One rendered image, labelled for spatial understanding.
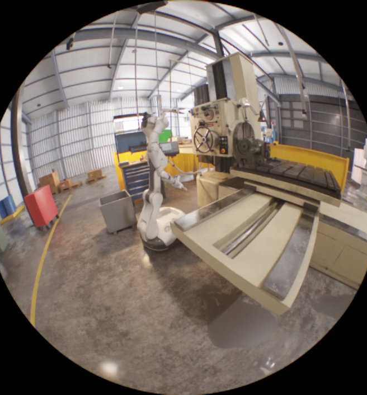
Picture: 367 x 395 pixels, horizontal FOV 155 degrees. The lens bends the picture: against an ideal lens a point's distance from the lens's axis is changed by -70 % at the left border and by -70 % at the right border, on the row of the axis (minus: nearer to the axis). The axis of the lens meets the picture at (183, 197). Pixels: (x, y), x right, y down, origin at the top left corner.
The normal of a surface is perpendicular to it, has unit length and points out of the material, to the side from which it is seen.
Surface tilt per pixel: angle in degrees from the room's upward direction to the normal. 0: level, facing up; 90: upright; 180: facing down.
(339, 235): 90
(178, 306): 0
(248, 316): 0
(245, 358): 0
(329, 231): 90
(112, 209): 90
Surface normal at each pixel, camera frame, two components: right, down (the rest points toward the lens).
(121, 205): 0.58, 0.29
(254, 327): -0.08, -0.91
